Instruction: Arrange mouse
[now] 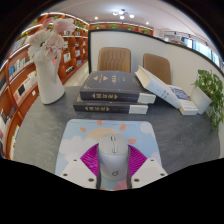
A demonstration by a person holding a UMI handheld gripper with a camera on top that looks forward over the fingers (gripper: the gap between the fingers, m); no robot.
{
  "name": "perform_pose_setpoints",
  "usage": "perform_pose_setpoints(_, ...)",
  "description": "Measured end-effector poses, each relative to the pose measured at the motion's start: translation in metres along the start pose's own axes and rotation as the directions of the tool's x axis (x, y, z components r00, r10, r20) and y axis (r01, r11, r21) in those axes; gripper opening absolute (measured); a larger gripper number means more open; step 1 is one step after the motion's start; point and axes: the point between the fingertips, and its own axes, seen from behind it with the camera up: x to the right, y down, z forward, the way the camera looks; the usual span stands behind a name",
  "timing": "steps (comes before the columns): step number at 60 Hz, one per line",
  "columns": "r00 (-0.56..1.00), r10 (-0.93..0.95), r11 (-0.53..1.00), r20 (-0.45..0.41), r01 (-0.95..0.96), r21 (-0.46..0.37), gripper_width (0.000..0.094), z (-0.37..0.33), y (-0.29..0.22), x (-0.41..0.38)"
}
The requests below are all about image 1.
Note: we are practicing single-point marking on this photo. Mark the green plant in white pot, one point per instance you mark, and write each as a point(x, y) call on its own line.
point(210, 88)

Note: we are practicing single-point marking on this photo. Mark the pastel printed mouse pad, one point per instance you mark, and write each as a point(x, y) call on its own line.
point(78, 135)

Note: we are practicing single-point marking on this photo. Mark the ceiling chandelier lamp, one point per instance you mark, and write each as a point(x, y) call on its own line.
point(122, 14)

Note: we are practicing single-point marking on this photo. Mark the thick white book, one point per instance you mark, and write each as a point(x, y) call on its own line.
point(156, 86)

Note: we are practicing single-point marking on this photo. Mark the tan upholstered chair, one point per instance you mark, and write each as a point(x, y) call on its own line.
point(114, 60)
point(157, 68)

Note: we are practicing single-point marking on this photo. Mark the dark hardcover book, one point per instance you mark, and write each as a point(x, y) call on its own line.
point(106, 108)
point(111, 83)

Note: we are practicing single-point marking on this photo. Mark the white vase with pink flowers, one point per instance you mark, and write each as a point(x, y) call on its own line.
point(50, 83)

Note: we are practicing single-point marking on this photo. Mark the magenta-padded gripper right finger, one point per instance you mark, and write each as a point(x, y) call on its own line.
point(148, 171)

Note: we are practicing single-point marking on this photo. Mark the orange bookshelf unit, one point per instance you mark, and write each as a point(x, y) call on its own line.
point(20, 76)

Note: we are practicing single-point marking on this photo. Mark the white computer mouse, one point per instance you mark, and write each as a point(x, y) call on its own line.
point(113, 161)

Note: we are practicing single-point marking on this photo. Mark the white book with blue cover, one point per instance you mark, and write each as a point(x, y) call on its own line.
point(186, 100)

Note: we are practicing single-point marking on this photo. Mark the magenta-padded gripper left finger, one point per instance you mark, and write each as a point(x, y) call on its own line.
point(78, 171)

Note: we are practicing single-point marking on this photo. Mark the window with blue frame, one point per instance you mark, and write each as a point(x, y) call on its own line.
point(203, 50)

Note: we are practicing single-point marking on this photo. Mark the recessed ceiling lights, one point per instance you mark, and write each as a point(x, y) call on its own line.
point(96, 17)

